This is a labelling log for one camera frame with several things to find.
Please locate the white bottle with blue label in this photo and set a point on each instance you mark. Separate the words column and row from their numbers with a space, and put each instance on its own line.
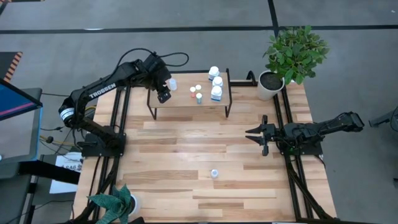
column 213, row 73
column 216, row 92
column 217, row 81

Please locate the monitor with blue screen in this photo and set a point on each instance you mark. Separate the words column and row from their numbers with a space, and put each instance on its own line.
column 15, row 96

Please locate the translucent white plastic bottle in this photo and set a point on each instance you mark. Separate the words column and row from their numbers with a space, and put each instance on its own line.
column 172, row 84
column 214, row 173

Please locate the leafy green plant white pot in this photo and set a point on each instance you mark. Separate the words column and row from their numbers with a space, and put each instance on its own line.
column 295, row 53

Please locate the black aluminium frame strut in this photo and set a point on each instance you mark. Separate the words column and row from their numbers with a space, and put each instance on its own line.
column 115, row 105
column 292, row 186

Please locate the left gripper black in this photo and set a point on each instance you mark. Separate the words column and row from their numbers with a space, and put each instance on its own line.
column 157, row 73

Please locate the black mat orange striped edge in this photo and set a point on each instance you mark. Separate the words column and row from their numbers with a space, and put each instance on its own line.
column 6, row 62

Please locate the black tubular bracket frame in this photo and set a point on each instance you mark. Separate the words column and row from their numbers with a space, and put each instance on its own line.
column 250, row 74

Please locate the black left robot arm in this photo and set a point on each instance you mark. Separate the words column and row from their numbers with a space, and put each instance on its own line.
column 102, row 90

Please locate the pink pill vial white cap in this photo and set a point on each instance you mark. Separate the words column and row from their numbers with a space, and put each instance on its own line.
column 192, row 91

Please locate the blue pill vial white cap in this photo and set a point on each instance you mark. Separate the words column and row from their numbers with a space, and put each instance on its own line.
column 199, row 97

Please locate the small teal plant white pot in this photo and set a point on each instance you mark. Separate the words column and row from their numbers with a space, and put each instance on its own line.
column 116, row 203

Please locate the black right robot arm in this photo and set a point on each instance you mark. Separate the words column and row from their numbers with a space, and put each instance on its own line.
column 323, row 129

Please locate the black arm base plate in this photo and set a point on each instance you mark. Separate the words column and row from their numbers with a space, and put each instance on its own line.
column 93, row 151
column 311, row 152

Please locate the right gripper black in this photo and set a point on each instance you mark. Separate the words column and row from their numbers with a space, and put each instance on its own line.
column 271, row 133

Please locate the black metal beam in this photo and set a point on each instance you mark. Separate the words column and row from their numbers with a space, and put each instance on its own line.
column 49, row 171

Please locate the wooden shelf black metal frame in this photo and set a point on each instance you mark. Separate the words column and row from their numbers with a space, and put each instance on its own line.
column 183, row 101

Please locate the grey panel blue edge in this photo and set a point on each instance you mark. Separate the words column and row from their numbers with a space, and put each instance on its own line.
column 18, row 133

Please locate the grey chair base leg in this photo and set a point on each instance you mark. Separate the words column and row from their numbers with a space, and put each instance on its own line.
column 382, row 119

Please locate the white printed paper sheet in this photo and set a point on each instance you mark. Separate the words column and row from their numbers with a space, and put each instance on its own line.
column 63, row 186

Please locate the yellow pill vial white cap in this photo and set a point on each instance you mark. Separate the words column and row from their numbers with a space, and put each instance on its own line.
column 198, row 88

